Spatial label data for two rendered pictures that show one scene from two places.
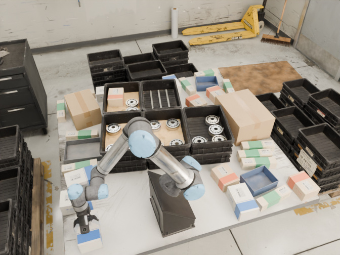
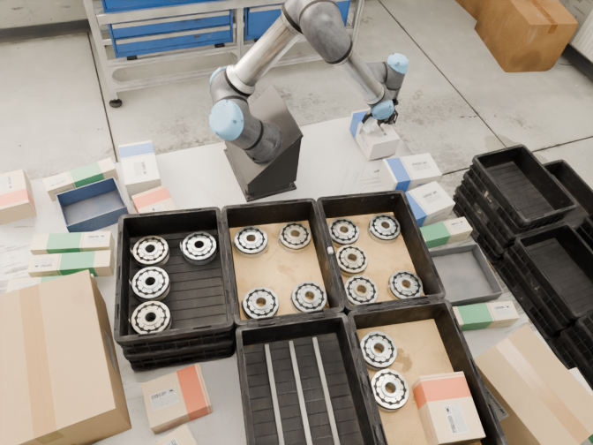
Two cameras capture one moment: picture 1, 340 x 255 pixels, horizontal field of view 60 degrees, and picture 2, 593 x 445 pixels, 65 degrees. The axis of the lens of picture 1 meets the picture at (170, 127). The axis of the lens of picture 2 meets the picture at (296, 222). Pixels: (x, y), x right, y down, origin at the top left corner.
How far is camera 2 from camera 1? 2.29 m
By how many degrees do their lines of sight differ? 84
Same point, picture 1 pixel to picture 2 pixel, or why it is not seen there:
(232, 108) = (77, 345)
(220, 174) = (165, 205)
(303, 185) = (13, 184)
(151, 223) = not seen: hidden behind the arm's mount
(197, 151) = (206, 224)
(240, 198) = (144, 160)
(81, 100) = (541, 390)
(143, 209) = (303, 174)
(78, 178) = (425, 193)
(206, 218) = (204, 162)
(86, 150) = (448, 286)
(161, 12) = not seen: outside the picture
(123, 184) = not seen: hidden behind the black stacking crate
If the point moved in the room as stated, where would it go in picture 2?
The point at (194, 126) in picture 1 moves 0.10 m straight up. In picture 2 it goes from (203, 308) to (200, 291)
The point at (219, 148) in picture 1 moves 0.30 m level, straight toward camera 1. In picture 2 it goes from (156, 229) to (186, 160)
